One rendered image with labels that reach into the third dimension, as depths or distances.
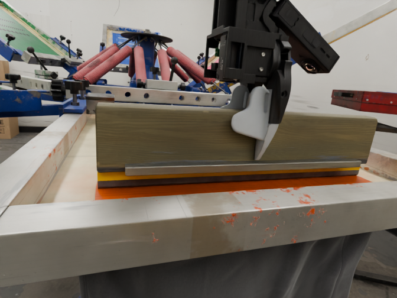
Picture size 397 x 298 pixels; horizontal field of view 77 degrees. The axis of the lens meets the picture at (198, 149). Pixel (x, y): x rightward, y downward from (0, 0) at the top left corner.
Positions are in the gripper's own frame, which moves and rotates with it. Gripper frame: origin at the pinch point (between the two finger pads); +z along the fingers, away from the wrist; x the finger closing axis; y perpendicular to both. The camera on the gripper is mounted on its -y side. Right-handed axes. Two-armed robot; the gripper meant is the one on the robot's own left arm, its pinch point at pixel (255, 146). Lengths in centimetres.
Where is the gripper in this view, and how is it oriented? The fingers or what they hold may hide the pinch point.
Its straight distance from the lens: 35.6
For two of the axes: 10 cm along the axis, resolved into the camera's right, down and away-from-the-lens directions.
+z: -0.7, 9.6, 2.6
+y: -9.5, 0.1, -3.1
